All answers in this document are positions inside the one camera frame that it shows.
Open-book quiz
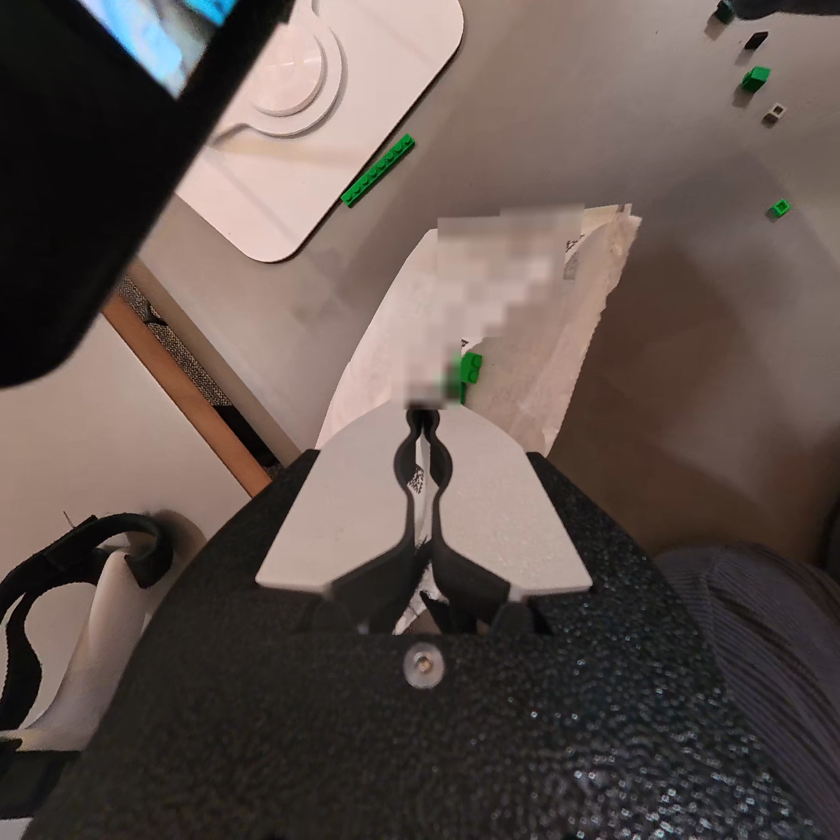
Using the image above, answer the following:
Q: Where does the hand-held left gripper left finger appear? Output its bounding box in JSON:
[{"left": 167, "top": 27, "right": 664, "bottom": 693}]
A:
[{"left": 255, "top": 408, "right": 432, "bottom": 632}]

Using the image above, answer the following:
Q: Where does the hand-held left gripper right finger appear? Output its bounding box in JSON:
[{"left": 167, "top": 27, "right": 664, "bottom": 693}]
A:
[{"left": 427, "top": 408, "right": 595, "bottom": 632}]

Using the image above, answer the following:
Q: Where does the white paper sheet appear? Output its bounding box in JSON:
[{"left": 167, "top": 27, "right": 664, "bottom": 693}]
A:
[{"left": 315, "top": 203, "right": 644, "bottom": 634}]

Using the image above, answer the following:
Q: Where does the light grey desk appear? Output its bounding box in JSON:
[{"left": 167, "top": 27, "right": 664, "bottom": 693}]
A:
[{"left": 128, "top": 0, "right": 840, "bottom": 565}]

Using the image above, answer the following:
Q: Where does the person's grey sweater torso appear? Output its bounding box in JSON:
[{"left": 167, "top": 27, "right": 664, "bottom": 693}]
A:
[{"left": 656, "top": 541, "right": 840, "bottom": 840}]

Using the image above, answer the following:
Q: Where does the long green plate brick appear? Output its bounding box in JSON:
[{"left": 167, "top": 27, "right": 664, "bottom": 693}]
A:
[{"left": 340, "top": 134, "right": 418, "bottom": 208}]

